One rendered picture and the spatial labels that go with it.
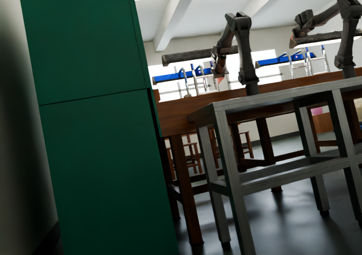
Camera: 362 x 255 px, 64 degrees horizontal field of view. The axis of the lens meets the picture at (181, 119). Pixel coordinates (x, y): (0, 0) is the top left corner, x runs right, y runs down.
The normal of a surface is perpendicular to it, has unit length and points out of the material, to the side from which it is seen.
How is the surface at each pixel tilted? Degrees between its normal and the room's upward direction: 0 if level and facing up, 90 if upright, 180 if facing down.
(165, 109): 90
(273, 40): 90
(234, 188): 90
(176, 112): 90
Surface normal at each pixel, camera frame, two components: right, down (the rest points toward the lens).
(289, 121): 0.24, -0.11
